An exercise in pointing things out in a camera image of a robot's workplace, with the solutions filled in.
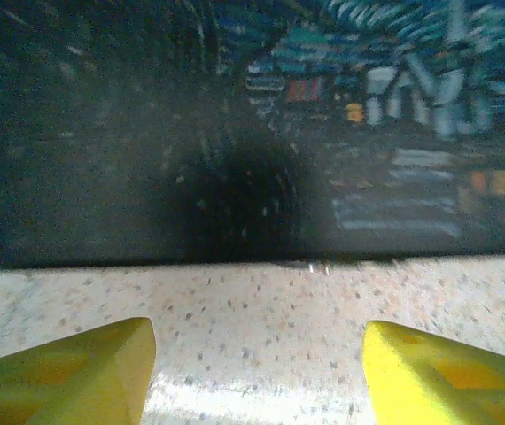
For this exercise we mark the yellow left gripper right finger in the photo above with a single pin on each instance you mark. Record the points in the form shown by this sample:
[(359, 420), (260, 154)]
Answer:
[(438, 380)]

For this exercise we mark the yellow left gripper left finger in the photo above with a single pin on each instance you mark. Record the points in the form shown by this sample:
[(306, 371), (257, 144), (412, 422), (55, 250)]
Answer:
[(66, 380)]

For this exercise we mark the black box with painting lid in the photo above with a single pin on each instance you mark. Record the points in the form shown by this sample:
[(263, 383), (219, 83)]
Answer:
[(146, 133)]

